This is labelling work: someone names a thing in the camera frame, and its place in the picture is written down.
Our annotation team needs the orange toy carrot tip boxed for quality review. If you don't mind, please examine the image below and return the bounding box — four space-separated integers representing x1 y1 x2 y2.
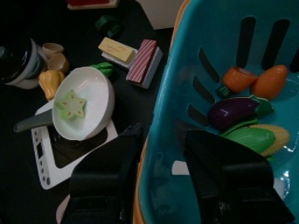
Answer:
250 64 290 102

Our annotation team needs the green starfruit slice toy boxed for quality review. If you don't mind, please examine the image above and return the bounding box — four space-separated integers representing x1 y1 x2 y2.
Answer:
54 89 90 121

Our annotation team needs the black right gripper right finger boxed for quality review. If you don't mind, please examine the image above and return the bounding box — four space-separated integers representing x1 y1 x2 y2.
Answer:
184 129 296 224

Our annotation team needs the red wooden toy block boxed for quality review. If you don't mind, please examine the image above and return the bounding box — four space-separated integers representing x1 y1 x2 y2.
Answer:
66 0 119 11

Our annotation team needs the orange toy carrot stub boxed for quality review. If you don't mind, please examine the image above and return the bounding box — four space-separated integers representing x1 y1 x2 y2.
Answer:
217 66 260 98

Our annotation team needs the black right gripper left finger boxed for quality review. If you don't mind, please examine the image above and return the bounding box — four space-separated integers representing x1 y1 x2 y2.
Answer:
61 122 145 224

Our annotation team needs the yellow wooden butter block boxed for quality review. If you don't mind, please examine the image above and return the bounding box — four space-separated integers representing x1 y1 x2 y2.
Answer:
98 37 138 69

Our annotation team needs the toy corn with green husk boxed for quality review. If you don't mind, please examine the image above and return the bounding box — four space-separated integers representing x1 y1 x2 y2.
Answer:
220 118 292 158

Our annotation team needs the teal plastic basket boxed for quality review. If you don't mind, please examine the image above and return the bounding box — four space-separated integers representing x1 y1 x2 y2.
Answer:
133 0 299 224

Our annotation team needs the black and white toy pot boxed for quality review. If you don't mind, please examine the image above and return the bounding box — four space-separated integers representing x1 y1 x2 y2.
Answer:
0 37 50 90

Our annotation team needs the white toy stove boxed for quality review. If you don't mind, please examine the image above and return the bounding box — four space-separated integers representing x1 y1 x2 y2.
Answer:
31 99 119 191

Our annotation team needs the purple toy eggplant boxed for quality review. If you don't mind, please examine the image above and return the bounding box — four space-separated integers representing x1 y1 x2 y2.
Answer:
209 96 277 131

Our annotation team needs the red striped wooden block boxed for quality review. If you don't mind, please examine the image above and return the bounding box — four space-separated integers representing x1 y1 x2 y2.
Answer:
126 38 165 89

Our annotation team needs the beige toy eggshell half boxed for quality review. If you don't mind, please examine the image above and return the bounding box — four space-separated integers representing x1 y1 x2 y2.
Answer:
42 42 66 58
47 53 71 74

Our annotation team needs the yellow toy pepper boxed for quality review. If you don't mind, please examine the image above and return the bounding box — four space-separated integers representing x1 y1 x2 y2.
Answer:
38 69 66 102

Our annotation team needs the dark green toy piece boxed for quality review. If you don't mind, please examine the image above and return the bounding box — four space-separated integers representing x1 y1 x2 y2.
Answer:
95 14 125 38

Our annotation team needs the green toy vegetable piece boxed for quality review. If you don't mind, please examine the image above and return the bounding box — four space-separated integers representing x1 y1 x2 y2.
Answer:
89 61 117 78

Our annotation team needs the white toy frying pan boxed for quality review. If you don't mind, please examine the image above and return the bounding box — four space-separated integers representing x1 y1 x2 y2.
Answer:
14 66 118 142

